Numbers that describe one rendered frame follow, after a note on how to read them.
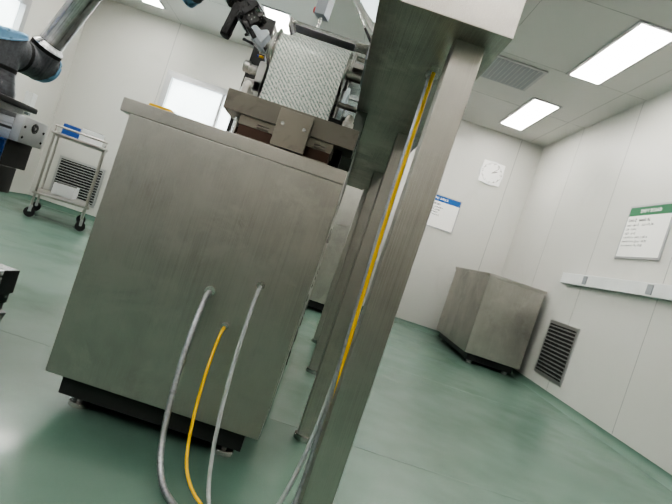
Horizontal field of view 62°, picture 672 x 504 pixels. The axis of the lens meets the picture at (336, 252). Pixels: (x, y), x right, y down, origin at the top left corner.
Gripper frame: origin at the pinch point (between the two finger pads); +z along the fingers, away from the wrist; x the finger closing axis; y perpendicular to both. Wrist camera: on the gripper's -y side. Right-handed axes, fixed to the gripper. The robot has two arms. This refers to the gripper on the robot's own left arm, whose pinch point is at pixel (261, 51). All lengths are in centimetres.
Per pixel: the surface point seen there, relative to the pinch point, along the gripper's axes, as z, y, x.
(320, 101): 26.0, 7.5, -6.0
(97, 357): 61, -86, -32
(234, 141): 28.9, -21.9, -31.7
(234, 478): 109, -70, -36
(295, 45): 6.2, 10.1, -5.8
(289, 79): 14.7, 2.6, -6.1
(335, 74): 21.0, 16.3, -6.0
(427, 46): 43, 24, -74
